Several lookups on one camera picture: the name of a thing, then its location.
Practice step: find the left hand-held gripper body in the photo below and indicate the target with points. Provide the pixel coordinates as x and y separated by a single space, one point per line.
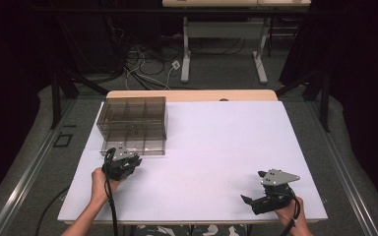
119 164

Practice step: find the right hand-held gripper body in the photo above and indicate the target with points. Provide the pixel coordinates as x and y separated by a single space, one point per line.
277 178

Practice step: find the smoky transparent compartment drawer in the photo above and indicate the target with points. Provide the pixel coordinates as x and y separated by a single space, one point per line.
144 141

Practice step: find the smoky transparent drawer organizer box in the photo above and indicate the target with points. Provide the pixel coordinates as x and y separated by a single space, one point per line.
131 111

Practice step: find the person's left hand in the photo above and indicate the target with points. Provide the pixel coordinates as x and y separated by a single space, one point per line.
99 185

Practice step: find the person's right hand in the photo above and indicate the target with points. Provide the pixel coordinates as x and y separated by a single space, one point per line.
292 216

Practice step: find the white table sheet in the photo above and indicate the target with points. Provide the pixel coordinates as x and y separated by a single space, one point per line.
210 147

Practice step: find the camouflage pants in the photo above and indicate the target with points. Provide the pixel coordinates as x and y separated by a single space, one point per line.
177 230

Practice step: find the light wooden table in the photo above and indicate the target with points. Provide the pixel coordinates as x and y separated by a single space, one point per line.
193 95

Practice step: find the black metal stand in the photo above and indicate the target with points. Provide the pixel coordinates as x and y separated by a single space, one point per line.
56 98
324 105

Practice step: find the white power adapter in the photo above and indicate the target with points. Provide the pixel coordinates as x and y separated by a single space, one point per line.
176 65

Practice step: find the dark curtain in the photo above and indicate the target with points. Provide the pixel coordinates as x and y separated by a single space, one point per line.
364 82
10 82

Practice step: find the desk with white legs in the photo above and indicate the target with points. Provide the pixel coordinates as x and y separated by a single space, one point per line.
226 29

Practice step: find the aluminium floor rail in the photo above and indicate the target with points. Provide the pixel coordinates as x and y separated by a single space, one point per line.
26 177
344 177

